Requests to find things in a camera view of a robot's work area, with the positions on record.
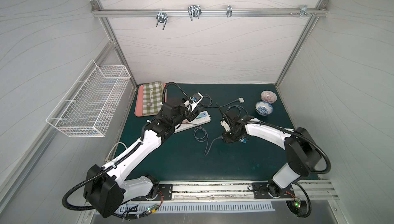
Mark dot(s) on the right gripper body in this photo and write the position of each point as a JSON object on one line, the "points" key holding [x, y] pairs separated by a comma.
{"points": [[230, 127]]}

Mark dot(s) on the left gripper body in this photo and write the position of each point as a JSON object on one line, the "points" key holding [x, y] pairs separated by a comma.
{"points": [[187, 113]]}

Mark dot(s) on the blue patterned bowl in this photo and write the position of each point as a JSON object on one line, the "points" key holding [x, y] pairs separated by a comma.
{"points": [[264, 108]]}

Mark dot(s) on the green checkered cloth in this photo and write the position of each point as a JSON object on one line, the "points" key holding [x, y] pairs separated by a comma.
{"points": [[157, 98]]}

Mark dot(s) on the white colourful power strip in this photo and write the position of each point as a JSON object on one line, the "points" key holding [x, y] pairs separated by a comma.
{"points": [[202, 118]]}

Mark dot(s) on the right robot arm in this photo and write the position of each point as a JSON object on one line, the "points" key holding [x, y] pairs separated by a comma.
{"points": [[303, 156]]}

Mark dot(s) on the metal crossbar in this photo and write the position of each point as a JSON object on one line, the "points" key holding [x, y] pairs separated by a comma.
{"points": [[227, 12]]}

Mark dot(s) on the aluminium front rail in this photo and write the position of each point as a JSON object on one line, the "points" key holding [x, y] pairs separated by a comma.
{"points": [[242, 191]]}

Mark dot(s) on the white wire basket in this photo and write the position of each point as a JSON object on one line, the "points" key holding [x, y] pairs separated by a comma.
{"points": [[87, 108]]}

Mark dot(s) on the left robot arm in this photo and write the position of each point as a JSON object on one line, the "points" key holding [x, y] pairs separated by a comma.
{"points": [[106, 188]]}

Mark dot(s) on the spoon with white handle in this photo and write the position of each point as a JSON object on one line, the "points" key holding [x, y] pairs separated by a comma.
{"points": [[151, 93]]}

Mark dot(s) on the pink tray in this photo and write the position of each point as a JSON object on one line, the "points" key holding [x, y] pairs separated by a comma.
{"points": [[139, 100]]}

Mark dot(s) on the pink striped bowl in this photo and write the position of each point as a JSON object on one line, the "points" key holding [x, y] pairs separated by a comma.
{"points": [[269, 97]]}

